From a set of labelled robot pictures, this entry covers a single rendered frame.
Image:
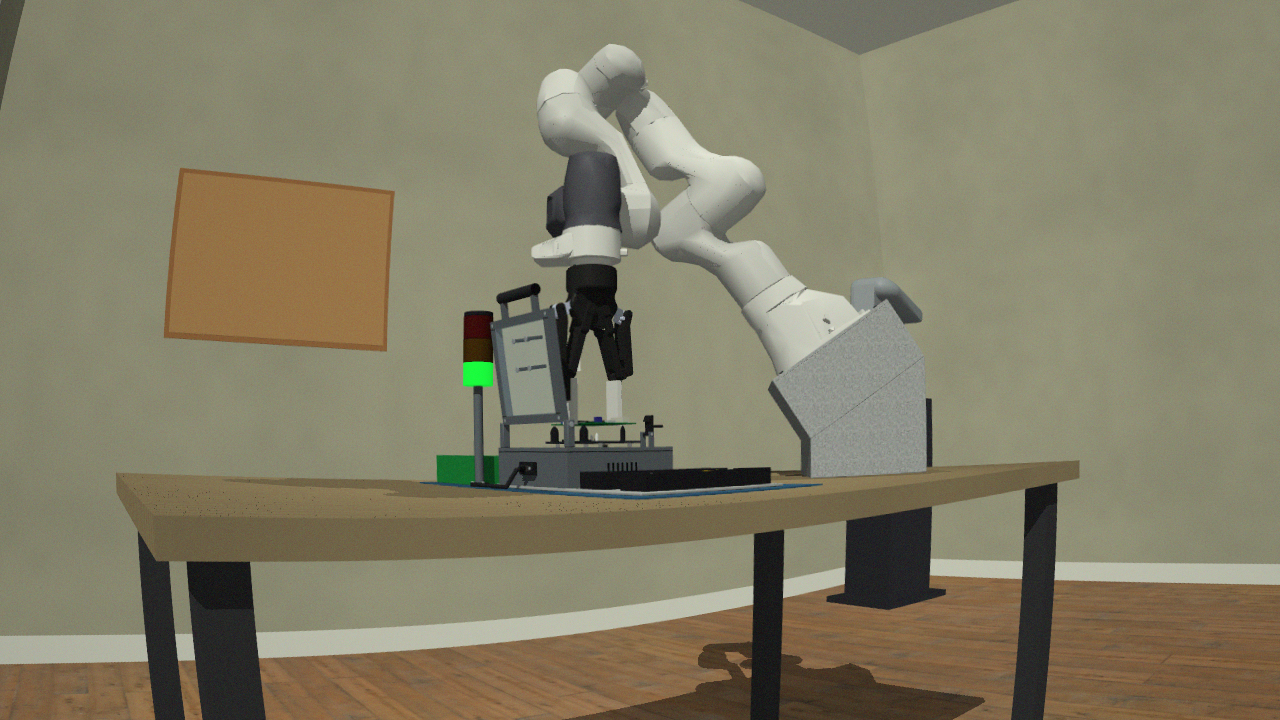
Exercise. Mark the green bin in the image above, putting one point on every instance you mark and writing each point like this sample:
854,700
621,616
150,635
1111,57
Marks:
461,469

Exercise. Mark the green circuit board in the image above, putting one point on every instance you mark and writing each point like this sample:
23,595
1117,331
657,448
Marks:
598,420

